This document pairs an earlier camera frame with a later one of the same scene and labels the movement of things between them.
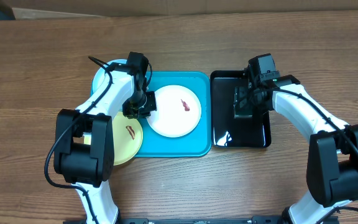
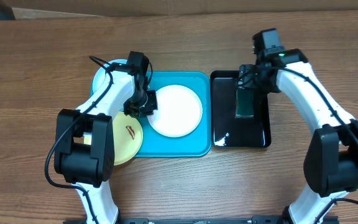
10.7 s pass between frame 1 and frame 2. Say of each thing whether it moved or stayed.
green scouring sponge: stayed
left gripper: stayed
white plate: stayed
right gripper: moved
